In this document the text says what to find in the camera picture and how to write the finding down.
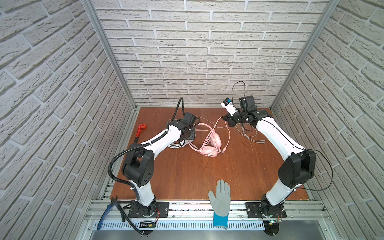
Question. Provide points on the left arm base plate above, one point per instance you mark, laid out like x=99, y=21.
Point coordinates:
x=136, y=210

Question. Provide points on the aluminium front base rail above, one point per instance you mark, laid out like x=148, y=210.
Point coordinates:
x=308, y=218

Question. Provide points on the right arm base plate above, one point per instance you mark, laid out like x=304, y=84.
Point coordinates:
x=258, y=210

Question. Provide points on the grey blue work glove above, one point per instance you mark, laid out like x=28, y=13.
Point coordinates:
x=221, y=204

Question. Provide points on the aluminium floor rail left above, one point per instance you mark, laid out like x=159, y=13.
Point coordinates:
x=127, y=132

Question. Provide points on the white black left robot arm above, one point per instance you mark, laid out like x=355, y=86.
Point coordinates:
x=139, y=164

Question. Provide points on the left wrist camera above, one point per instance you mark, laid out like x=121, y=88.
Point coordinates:
x=189, y=119

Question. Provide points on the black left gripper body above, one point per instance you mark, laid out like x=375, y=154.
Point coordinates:
x=192, y=136

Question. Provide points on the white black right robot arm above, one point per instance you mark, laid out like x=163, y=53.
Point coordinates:
x=299, y=163

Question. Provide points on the aluminium corner post left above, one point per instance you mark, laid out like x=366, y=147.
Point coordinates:
x=97, y=24

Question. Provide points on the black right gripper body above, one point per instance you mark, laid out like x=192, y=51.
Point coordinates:
x=240, y=117

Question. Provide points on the aluminium corner post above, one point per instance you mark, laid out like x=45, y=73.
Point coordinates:
x=326, y=15
x=97, y=24

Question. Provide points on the red black pipe wrench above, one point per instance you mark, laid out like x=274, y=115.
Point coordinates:
x=141, y=128

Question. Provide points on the pink headphones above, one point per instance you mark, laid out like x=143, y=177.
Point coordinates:
x=211, y=147

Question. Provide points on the aluminium corner post right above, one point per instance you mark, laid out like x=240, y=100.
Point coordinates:
x=326, y=15

